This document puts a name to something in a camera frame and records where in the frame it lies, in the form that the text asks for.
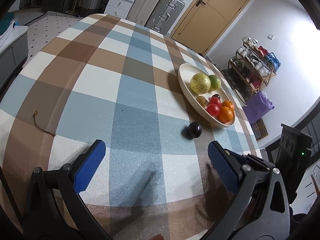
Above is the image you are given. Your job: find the checkered tablecloth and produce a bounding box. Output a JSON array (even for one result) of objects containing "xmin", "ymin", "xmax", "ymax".
[{"xmin": 1, "ymin": 14, "xmax": 260, "ymax": 239}]

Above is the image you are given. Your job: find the person left hand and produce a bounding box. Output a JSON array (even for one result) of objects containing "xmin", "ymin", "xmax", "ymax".
[{"xmin": 149, "ymin": 234, "xmax": 164, "ymax": 240}]

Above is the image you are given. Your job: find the purple bag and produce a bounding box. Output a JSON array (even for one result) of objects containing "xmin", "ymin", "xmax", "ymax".
[{"xmin": 243, "ymin": 91, "xmax": 274, "ymax": 124}]

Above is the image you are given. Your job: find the orange tangerine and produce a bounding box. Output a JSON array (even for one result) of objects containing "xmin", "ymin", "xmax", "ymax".
[
  {"xmin": 217, "ymin": 106, "xmax": 234, "ymax": 124},
  {"xmin": 221, "ymin": 100, "xmax": 235, "ymax": 112}
]

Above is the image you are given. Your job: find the wooden shoe rack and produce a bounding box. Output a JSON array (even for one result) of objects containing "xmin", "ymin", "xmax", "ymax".
[{"xmin": 222, "ymin": 36, "xmax": 281, "ymax": 102}]

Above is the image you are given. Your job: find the beige suitcase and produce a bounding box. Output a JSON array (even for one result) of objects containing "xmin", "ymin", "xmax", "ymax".
[{"xmin": 126, "ymin": 0, "xmax": 159, "ymax": 26}]

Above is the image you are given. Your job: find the red tomato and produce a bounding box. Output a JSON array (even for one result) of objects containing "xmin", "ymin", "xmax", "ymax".
[
  {"xmin": 209, "ymin": 96, "xmax": 222, "ymax": 108},
  {"xmin": 206, "ymin": 103, "xmax": 220, "ymax": 117}
]

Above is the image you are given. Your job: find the silver grey suitcase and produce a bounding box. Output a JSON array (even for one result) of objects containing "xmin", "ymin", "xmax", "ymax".
[{"xmin": 145, "ymin": 0, "xmax": 185, "ymax": 35}]

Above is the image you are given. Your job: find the small brown fruit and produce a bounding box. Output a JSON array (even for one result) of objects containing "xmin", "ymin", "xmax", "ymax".
[{"xmin": 196, "ymin": 96, "xmax": 208, "ymax": 108}]

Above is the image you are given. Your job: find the wooden door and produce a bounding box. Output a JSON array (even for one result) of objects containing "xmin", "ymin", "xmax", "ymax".
[{"xmin": 170, "ymin": 0, "xmax": 250, "ymax": 55}]

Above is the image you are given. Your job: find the yellow speckled guava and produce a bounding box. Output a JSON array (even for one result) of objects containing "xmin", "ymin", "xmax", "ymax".
[{"xmin": 190, "ymin": 73, "xmax": 211, "ymax": 95}]

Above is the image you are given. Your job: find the green yellow guava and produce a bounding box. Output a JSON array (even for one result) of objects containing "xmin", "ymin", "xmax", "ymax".
[{"xmin": 208, "ymin": 75, "xmax": 221, "ymax": 92}]

